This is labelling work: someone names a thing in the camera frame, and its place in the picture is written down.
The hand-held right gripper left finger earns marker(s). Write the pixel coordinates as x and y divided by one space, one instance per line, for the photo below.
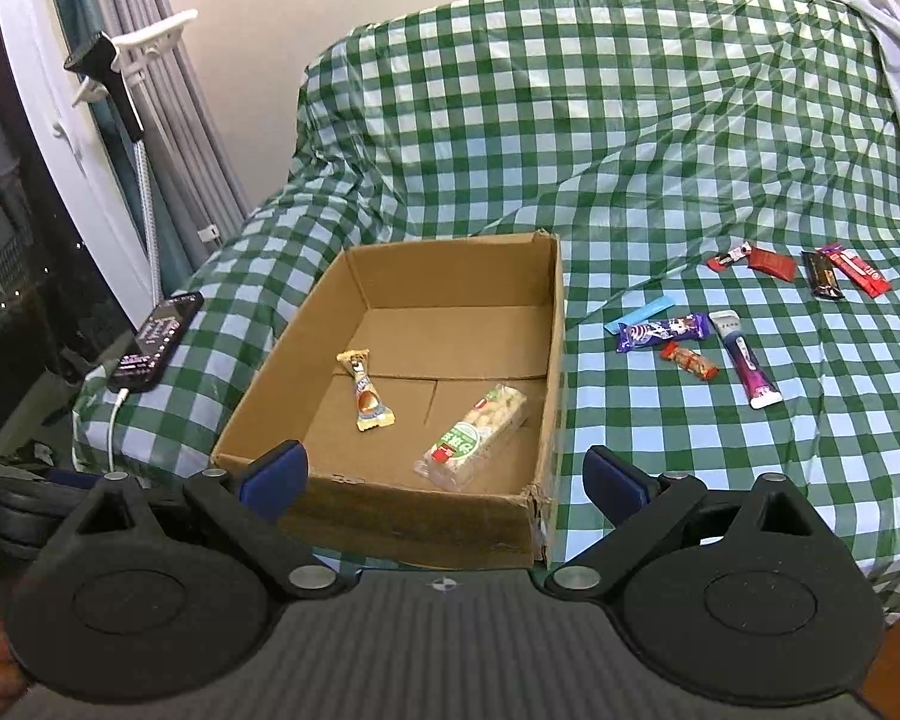
274 476

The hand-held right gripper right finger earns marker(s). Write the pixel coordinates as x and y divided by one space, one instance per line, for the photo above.
615 484

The brown cardboard box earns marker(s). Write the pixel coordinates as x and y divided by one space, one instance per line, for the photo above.
390 514

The purple chocolate bar wrapper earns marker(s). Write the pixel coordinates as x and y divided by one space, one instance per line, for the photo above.
660 331

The blue stick packet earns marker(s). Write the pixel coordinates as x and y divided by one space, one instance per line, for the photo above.
637 315

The purple white tube packet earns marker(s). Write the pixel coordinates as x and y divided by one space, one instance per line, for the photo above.
746 364

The black snack bar packet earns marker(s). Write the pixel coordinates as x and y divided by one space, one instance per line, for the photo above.
823 277

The red wafer packet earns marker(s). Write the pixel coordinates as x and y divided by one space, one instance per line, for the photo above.
862 274

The gold wrapped snack bar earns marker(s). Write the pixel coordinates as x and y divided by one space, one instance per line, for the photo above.
367 397

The small red orange candy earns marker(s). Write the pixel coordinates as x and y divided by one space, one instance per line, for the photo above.
688 360

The clear nougat packet green label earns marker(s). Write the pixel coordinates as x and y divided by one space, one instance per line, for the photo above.
469 439

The black smartphone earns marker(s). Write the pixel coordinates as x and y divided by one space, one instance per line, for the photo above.
154 341

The small red white candy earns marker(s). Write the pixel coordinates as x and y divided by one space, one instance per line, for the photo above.
727 259

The white curtain clip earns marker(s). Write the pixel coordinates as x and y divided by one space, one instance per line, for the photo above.
207 232

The green white checkered cloth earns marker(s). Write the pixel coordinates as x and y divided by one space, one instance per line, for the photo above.
570 127

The grey curtain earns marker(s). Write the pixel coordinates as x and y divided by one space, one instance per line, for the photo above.
187 127

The black device on stand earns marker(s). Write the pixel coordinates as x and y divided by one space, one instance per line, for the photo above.
94 56

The white phone holder clamp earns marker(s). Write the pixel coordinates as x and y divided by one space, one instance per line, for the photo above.
157 34

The white window frame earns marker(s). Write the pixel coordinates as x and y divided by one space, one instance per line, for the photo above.
52 127

